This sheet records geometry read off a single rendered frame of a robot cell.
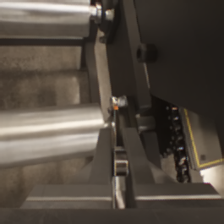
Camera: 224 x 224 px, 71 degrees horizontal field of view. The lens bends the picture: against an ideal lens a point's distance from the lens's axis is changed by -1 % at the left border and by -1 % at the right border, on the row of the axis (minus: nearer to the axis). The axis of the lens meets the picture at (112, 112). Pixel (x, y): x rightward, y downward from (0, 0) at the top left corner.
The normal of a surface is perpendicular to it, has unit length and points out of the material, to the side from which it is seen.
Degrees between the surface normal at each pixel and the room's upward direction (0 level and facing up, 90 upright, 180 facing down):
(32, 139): 8
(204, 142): 0
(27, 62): 0
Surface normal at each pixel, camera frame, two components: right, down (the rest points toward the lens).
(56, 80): 0.22, -0.18
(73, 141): 0.25, 0.16
